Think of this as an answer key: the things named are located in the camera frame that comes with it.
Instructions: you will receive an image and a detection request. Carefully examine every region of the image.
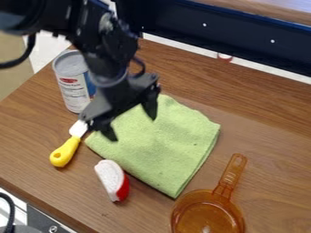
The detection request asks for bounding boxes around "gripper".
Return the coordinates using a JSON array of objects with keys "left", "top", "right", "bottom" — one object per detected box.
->
[{"left": 77, "top": 54, "right": 162, "bottom": 143}]

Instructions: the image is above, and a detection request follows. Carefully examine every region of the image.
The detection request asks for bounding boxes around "red and white toy slice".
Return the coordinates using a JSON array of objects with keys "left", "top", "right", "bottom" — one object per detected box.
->
[{"left": 93, "top": 158, "right": 132, "bottom": 203}]

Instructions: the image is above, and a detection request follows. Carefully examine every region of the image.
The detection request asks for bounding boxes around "orange transparent pan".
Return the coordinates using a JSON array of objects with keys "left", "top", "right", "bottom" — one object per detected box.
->
[{"left": 168, "top": 153, "right": 249, "bottom": 233}]

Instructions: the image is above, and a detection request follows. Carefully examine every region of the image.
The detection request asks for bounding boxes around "green cloth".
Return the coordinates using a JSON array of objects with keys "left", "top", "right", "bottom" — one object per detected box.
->
[{"left": 84, "top": 94, "right": 223, "bottom": 199}]

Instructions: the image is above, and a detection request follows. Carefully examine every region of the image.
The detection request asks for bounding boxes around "white can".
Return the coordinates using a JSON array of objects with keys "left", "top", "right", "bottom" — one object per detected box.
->
[{"left": 51, "top": 49, "right": 99, "bottom": 115}]

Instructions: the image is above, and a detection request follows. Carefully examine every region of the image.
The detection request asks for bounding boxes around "yellow handled white tool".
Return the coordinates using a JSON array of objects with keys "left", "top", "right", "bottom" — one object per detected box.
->
[{"left": 48, "top": 119, "right": 90, "bottom": 168}]

